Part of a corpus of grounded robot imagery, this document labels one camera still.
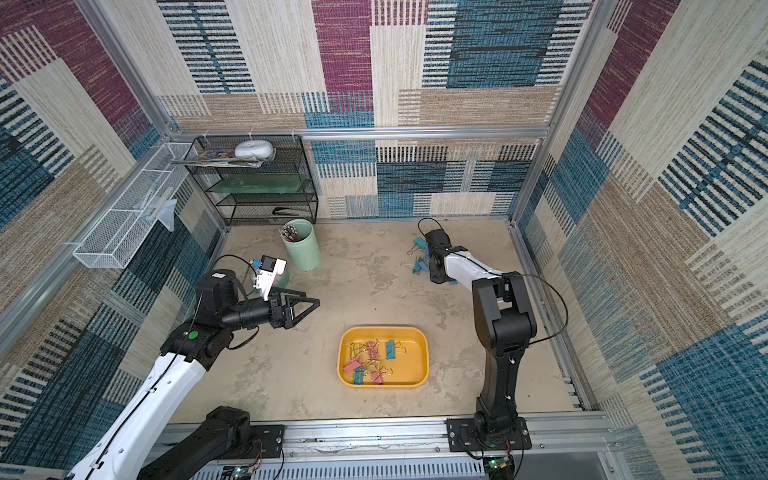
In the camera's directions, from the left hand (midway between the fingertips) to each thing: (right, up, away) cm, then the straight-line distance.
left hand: (309, 299), depth 69 cm
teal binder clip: (+10, -23, +13) cm, 28 cm away
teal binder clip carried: (+19, -18, +18) cm, 31 cm away
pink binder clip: (+8, -20, +14) cm, 26 cm away
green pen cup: (-10, +14, +27) cm, 32 cm away
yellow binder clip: (+9, -17, +18) cm, 26 cm away
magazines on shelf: (-32, +39, +22) cm, 55 cm away
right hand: (+38, +5, +31) cm, 49 cm away
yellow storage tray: (+24, -22, +14) cm, 35 cm away
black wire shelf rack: (-27, +35, +34) cm, 56 cm away
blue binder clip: (+28, +6, +35) cm, 46 cm away
